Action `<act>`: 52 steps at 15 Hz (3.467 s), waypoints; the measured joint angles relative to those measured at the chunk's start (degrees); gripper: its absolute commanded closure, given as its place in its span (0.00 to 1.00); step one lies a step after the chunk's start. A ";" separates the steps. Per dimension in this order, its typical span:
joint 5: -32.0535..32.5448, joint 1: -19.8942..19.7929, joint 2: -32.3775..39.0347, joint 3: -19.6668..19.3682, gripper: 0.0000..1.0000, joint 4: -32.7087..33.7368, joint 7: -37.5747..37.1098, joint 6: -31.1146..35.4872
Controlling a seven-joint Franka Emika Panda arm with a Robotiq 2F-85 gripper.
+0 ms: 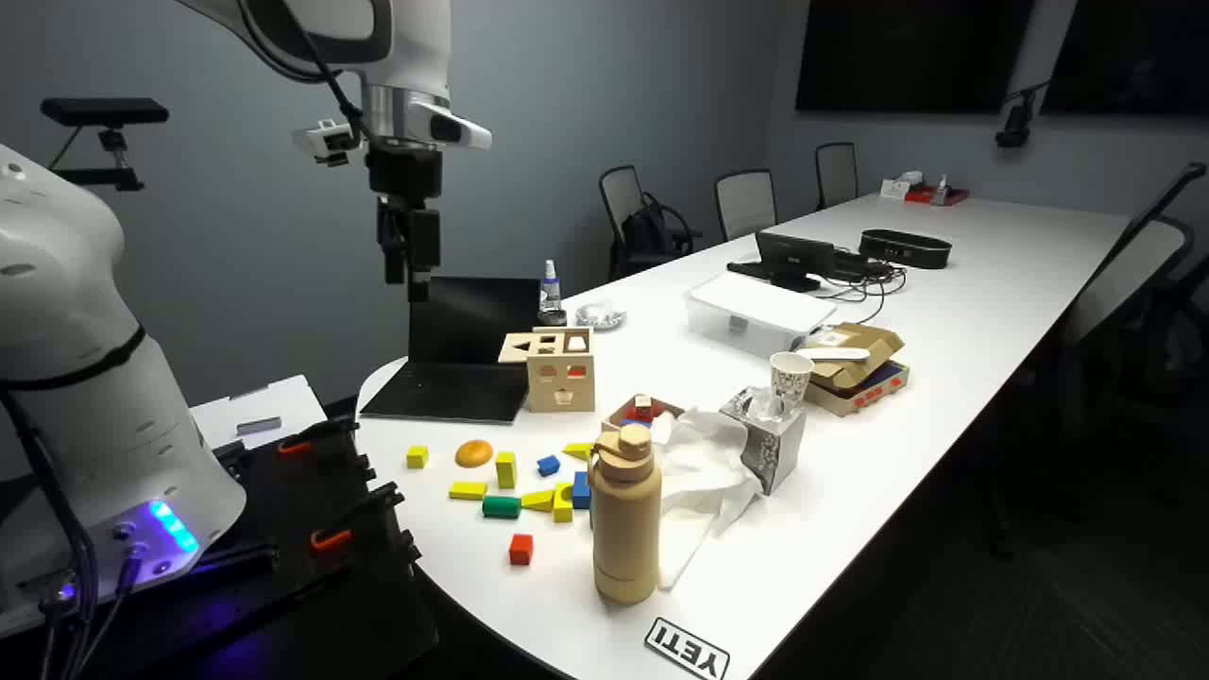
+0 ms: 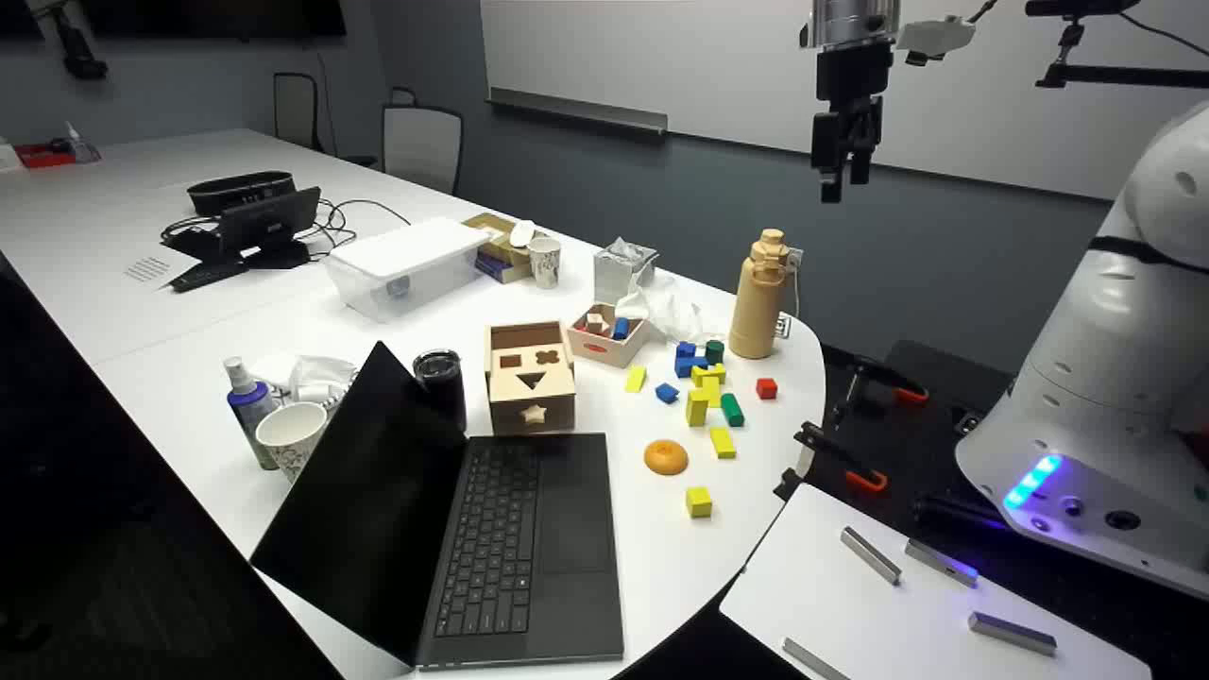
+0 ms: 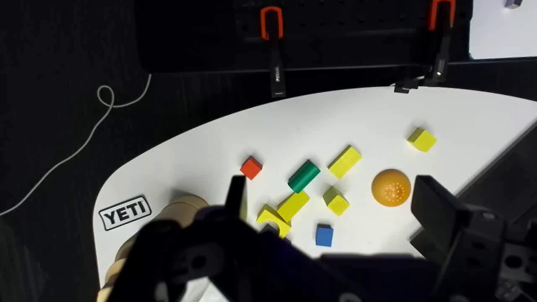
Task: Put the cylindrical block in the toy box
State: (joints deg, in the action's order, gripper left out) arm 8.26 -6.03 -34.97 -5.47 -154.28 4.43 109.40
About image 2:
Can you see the red object on table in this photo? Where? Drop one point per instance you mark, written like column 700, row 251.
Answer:
column 59, row 153

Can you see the small wooden tray box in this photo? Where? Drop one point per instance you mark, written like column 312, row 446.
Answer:
column 605, row 334

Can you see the wooden shape sorter box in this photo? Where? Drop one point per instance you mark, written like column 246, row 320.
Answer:
column 530, row 379

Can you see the black clamp orange handle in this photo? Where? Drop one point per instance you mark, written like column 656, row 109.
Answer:
column 816, row 454

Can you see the yellow cube block near edge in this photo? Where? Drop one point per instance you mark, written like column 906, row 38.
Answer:
column 697, row 500

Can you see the small blue block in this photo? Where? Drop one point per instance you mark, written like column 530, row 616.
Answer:
column 667, row 394

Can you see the black open laptop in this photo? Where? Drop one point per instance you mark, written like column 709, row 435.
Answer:
column 448, row 551

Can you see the grey office chair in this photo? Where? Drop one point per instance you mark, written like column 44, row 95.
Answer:
column 423, row 145

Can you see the orange round disc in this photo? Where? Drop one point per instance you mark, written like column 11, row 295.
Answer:
column 667, row 459

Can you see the clear plastic storage bin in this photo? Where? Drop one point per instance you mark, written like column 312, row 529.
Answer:
column 405, row 266

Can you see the camera on boom arm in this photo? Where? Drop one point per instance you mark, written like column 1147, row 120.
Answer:
column 1125, row 43

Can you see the red block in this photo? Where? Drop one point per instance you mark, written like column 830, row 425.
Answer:
column 764, row 386

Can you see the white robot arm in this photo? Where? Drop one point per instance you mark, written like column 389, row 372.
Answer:
column 1098, row 442

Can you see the paper cup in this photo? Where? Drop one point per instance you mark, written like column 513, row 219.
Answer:
column 293, row 431

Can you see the dark green block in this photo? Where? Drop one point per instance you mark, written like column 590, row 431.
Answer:
column 710, row 354

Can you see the yellow block pair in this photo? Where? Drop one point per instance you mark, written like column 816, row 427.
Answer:
column 710, row 384

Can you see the small yellow block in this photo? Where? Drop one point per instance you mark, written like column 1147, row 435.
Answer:
column 634, row 379

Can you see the yellow block by disc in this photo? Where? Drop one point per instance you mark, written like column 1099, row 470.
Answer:
column 722, row 442

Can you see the yellow cylindrical block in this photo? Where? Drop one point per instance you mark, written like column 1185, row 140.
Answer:
column 697, row 408

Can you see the clear plastic packaging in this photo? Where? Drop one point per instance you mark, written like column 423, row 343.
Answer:
column 620, row 266

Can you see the blue block cluster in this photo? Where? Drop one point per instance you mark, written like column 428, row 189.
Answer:
column 685, row 358

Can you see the black cylindrical can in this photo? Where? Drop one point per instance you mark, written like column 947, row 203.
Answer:
column 438, row 376

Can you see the cardboard box with items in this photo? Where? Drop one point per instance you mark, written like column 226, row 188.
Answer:
column 501, row 260

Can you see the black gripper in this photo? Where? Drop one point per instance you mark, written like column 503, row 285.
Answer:
column 847, row 85

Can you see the white board with metal bars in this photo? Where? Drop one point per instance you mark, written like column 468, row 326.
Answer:
column 836, row 593

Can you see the spray bottle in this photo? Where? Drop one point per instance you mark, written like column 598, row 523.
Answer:
column 249, row 403

